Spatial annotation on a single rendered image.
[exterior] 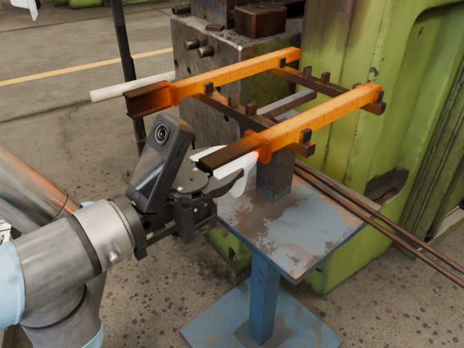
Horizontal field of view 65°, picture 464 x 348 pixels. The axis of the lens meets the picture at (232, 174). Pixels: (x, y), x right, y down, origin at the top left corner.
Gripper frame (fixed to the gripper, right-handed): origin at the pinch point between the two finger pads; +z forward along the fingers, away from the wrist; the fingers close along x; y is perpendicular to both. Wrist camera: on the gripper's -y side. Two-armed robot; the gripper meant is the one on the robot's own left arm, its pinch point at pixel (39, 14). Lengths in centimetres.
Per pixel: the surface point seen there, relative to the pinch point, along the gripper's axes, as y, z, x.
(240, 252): -50, 81, 39
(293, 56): -58, 2, 52
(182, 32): -39.9, 5.5, 12.1
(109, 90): -14.6, 29.8, -9.5
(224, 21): -50, 0, 24
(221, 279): -42, 93, 40
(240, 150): -32, 0, 87
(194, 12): -44.9, 0.8, 8.0
